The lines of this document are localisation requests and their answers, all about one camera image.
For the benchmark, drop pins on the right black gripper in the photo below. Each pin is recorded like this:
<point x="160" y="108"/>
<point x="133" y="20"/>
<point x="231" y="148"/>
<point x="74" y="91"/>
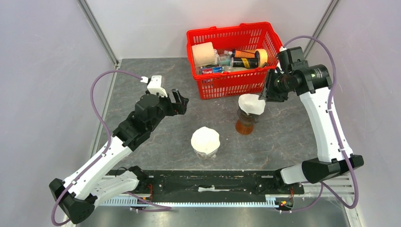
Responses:
<point x="274" y="96"/>

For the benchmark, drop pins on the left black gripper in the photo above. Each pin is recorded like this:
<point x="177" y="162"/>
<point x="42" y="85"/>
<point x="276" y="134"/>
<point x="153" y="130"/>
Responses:
<point x="179" y="107"/>

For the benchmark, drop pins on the white paper coffee filter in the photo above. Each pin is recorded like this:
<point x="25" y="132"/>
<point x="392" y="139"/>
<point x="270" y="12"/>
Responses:
<point x="205" y="140"/>
<point x="251" y="104"/>

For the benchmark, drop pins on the dark glass dripper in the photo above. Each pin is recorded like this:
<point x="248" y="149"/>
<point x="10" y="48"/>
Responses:
<point x="247" y="118"/>

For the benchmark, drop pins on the clear glass dripper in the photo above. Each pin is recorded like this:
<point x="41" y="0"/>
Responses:
<point x="206" y="156"/>

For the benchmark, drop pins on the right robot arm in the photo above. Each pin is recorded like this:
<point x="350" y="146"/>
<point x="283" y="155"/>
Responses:
<point x="314" y="87"/>

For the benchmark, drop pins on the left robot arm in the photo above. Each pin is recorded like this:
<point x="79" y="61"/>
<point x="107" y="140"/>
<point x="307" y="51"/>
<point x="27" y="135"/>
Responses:
<point x="77" y="196"/>

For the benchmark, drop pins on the glass carafe with coffee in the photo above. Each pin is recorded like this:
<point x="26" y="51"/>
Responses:
<point x="244" y="128"/>

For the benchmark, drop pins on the yellow masking tape roll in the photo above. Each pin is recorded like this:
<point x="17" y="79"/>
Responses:
<point x="262" y="56"/>

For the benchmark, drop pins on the black orange cylindrical can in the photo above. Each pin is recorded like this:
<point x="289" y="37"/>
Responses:
<point x="244" y="59"/>

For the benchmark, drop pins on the blue red packet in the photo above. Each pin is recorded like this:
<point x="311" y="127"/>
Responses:
<point x="211" y="70"/>

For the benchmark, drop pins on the beige paper towel roll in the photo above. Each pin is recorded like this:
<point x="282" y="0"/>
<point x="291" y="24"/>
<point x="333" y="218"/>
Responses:
<point x="203" y="54"/>

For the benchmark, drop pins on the red plastic shopping basket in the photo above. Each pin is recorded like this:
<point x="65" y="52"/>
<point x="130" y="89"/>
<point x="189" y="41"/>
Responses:
<point x="245" y="36"/>

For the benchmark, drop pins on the clear plastic bottle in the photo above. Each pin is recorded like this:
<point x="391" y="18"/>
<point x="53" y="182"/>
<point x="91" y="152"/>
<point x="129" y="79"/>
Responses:
<point x="225" y="58"/>

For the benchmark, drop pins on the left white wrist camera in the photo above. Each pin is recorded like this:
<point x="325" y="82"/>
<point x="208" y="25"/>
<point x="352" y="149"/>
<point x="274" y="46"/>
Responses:
<point x="155" y="85"/>

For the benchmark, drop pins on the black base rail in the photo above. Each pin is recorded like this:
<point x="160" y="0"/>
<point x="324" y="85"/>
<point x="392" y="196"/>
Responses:
<point x="214" y="186"/>

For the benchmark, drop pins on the white slotted cable duct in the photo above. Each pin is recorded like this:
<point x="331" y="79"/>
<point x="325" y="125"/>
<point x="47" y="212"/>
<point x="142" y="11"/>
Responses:
<point x="129" y="201"/>

